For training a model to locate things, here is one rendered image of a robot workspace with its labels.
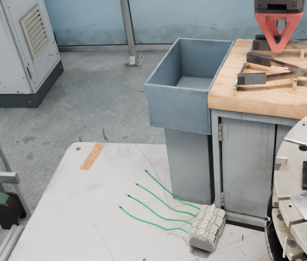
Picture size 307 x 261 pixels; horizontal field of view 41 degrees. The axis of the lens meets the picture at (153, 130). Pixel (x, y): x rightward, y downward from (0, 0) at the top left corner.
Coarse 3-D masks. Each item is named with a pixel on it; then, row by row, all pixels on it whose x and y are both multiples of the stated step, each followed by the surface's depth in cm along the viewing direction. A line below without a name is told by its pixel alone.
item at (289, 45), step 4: (288, 44) 65; (292, 44) 65; (296, 44) 64; (300, 44) 64; (304, 44) 64; (284, 48) 65; (288, 48) 65; (292, 48) 65; (296, 48) 64; (300, 48) 64; (304, 48) 64
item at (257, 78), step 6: (258, 72) 58; (264, 72) 58; (240, 78) 58; (246, 78) 58; (252, 78) 58; (258, 78) 58; (264, 78) 58; (240, 84) 59; (246, 84) 59; (252, 84) 59
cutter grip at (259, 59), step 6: (246, 54) 63; (252, 54) 63; (258, 54) 62; (264, 54) 62; (246, 60) 64; (252, 60) 63; (258, 60) 63; (264, 60) 62; (270, 60) 61; (270, 66) 62
